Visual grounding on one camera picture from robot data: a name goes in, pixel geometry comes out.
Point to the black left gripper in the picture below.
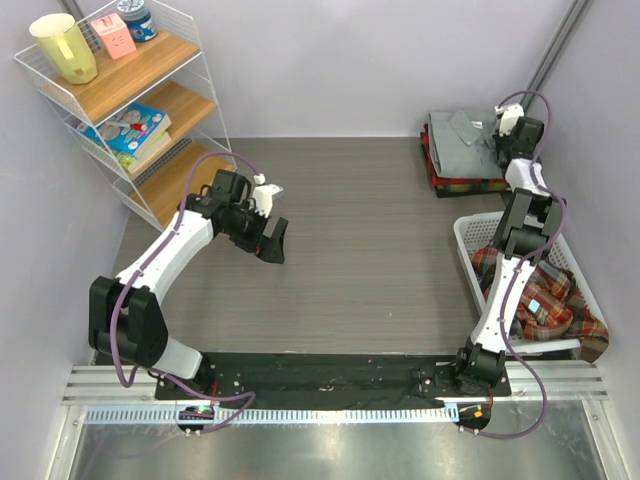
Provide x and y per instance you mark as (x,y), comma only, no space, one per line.
(267,249)

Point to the aluminium frame post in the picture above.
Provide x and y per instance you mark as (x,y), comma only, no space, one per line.
(562,37)

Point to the blue lidded jar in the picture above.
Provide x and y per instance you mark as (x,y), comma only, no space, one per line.
(138,19)

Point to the green book under blue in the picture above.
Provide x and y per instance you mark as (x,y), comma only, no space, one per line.
(132,163)

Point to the orange plaid shirt in basket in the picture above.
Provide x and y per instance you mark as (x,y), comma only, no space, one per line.
(543,290)

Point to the grey long sleeve shirt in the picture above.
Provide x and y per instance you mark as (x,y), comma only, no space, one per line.
(462,145)

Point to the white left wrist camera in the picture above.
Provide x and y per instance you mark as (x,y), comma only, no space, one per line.
(263,195)

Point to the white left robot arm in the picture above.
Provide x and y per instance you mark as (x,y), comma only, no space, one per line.
(125,316)

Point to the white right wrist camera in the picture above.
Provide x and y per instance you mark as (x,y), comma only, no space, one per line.
(507,117)

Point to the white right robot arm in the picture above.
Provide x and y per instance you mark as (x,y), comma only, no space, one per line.
(528,228)

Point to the yellow green plaid shirt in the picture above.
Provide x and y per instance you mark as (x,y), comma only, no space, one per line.
(470,189)

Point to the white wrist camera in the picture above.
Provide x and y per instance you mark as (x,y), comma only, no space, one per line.
(507,117)
(263,195)

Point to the white slotted cable duct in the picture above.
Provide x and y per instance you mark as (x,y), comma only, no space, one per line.
(195,414)

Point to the white wire wooden shelf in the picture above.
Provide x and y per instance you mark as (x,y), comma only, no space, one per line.
(169,73)

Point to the pink cube box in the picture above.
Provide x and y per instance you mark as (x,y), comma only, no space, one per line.
(114,35)

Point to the white plastic laundry basket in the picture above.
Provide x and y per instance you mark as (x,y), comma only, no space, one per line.
(586,335)

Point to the yellow plastic pitcher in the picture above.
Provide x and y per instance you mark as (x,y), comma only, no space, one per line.
(63,43)

